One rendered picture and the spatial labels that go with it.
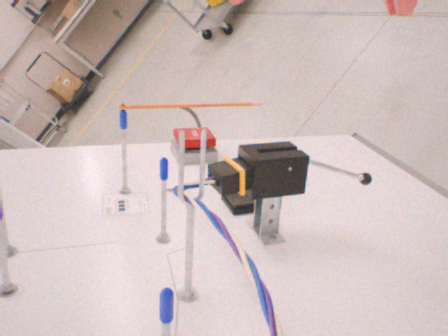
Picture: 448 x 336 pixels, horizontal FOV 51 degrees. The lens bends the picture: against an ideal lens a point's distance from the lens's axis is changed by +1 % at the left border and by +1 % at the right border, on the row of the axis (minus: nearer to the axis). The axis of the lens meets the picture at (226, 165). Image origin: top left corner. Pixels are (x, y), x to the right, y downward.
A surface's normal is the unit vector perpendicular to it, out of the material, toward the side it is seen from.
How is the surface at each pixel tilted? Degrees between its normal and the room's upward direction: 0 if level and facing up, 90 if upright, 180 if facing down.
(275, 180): 93
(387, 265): 50
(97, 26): 90
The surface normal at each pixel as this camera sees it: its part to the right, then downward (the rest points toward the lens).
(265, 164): 0.35, 0.39
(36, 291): 0.06, -0.92
